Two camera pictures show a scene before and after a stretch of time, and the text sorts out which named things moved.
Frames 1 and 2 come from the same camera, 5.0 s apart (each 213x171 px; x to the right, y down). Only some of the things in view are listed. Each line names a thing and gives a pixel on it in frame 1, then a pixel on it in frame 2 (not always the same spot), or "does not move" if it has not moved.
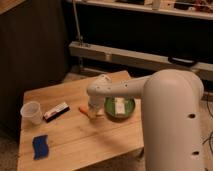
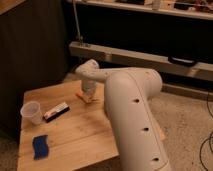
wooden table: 68,138 does not move
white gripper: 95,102 to 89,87
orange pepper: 84,109 to 79,94
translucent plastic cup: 31,113 does not move
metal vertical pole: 80,39 does not move
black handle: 182,61 does not move
